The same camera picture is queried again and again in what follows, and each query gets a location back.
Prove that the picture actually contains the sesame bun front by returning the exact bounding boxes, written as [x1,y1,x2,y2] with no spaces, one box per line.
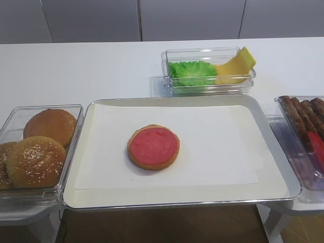
[6,136,66,188]

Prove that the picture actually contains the yellow cheese slice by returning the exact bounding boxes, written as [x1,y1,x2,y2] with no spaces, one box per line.
[214,47,256,85]

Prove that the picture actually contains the green lettuce leaf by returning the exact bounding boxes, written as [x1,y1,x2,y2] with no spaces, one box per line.
[169,61,218,87]

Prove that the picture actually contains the white metal tray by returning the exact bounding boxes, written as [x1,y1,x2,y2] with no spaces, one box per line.
[63,95,301,210]

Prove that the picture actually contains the clear left bun container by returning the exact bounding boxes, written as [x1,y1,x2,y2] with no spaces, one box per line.
[1,104,83,205]

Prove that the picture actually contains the sesame bun left edge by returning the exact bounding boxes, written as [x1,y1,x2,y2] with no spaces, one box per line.
[0,142,17,189]

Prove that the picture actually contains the white paper sheet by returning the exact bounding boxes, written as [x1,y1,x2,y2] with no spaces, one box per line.
[75,105,258,189]

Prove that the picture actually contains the clear lettuce cheese container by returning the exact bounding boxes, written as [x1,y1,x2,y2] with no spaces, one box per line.
[161,47,256,97]

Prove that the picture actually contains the clear right patty container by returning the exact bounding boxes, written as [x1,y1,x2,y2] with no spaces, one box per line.
[272,96,323,190]

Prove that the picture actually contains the plain brown bun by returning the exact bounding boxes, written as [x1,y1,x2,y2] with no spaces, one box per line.
[23,109,77,148]

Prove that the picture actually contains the red tomato slices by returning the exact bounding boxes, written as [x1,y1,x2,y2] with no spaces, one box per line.
[308,131,323,174]

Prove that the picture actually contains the bottom bun with red sauce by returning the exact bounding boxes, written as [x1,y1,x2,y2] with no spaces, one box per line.
[127,125,180,171]

